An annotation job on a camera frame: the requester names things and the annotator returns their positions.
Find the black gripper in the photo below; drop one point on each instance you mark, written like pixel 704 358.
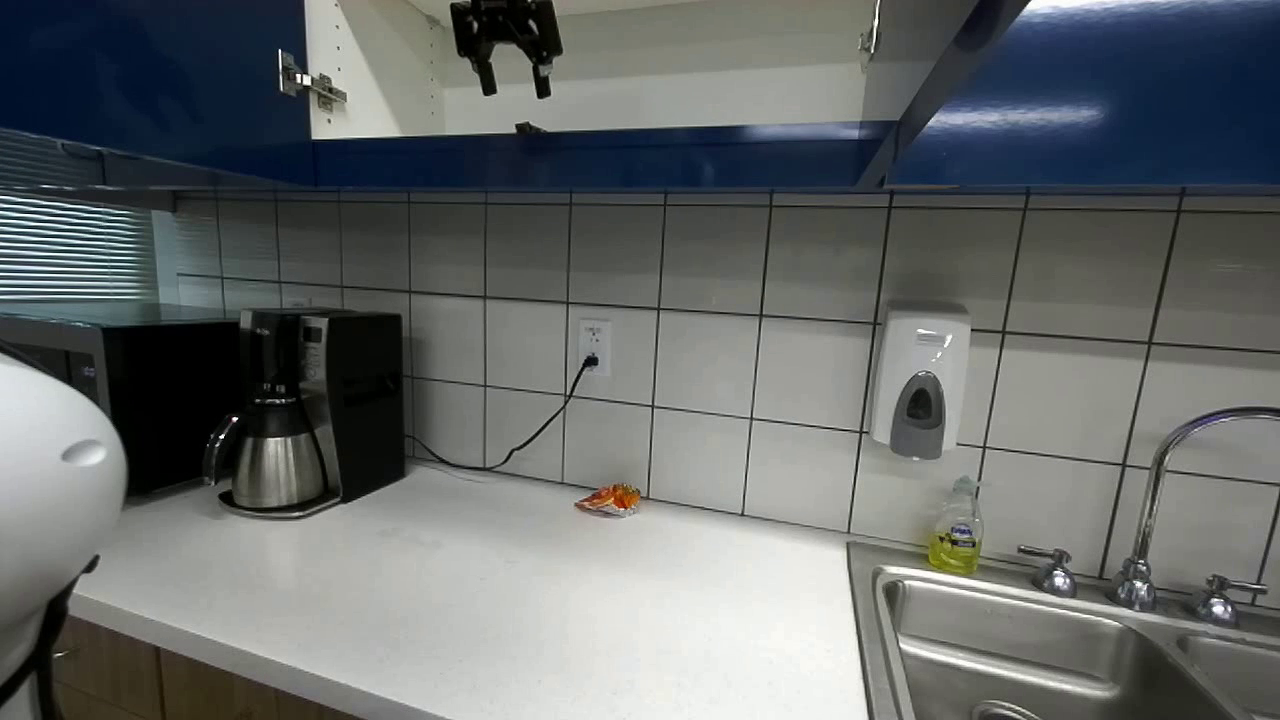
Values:
pixel 504 26

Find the brown Snickers candy bar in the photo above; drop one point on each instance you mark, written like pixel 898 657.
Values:
pixel 531 128

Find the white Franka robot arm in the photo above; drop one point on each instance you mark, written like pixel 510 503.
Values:
pixel 55 504

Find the metal cabinet hinge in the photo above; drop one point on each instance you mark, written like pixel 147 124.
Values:
pixel 308 81
pixel 873 26

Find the blue cabinet door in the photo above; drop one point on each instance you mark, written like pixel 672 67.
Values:
pixel 935 95
pixel 134 67

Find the wooden base cabinet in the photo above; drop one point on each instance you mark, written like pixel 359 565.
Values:
pixel 202 686

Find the black steel coffee maker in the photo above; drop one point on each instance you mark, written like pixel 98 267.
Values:
pixel 367 402

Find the orange snack packet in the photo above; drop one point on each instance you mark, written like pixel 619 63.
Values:
pixel 611 503

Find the stainless steel coffee carafe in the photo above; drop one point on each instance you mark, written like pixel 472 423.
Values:
pixel 273 462

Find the window blinds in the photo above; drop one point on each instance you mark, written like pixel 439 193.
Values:
pixel 75 255

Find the yellow dish soap bottle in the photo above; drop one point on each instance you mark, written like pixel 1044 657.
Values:
pixel 955 540

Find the stainless steel double sink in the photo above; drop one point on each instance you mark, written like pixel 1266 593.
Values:
pixel 1012 642

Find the chrome gooseneck faucet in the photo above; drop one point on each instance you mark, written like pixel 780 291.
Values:
pixel 1134 583

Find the open blue wall cabinet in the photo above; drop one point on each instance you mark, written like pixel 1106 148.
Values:
pixel 695 153

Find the white wall power outlet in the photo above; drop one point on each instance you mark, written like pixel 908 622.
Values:
pixel 594 340

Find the closed blue wall cabinet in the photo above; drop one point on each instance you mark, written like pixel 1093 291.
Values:
pixel 134 174
pixel 1134 106

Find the white wall soap dispenser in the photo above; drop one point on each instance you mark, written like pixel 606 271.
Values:
pixel 921 387

